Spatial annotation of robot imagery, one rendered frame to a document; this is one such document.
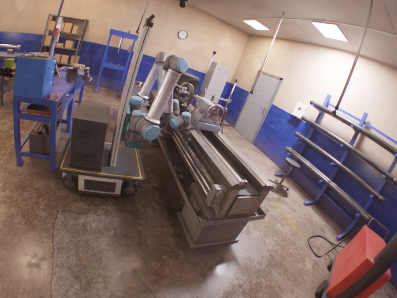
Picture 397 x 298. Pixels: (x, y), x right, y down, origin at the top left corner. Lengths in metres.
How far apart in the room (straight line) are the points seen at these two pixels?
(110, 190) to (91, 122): 0.75
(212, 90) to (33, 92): 5.73
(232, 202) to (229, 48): 6.39
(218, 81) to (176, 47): 1.81
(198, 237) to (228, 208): 0.44
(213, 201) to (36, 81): 2.00
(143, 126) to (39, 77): 1.20
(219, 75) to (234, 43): 1.47
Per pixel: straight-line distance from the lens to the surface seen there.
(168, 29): 6.65
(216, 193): 1.54
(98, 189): 2.13
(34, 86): 2.19
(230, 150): 2.14
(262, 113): 5.94
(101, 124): 1.82
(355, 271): 2.28
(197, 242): 2.00
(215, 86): 6.85
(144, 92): 2.36
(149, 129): 1.61
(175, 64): 1.60
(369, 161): 3.94
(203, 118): 2.35
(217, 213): 1.71
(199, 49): 6.97
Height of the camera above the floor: 1.55
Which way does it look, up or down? 23 degrees down
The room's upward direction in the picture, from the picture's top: 22 degrees clockwise
